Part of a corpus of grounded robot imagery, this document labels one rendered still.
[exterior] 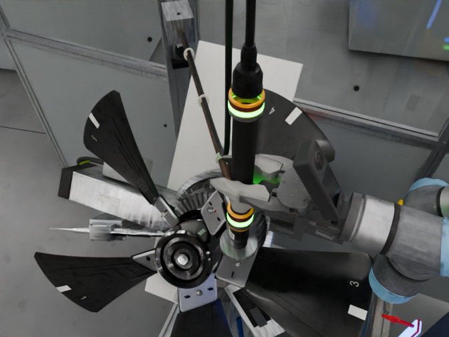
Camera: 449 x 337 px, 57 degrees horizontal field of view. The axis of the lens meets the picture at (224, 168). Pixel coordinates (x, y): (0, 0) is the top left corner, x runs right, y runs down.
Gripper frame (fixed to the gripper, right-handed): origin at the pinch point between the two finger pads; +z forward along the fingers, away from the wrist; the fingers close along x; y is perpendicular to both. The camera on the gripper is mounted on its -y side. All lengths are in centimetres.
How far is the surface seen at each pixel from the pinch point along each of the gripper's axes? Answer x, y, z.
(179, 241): -2.8, 22.7, 8.0
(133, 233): 1.7, 36.8, 23.1
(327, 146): 14.5, 4.6, -13.4
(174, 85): 55, 38, 38
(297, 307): -4.7, 28.3, -16.8
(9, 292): 1, 148, 111
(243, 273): -1.8, 28.5, -5.1
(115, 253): 38, 148, 74
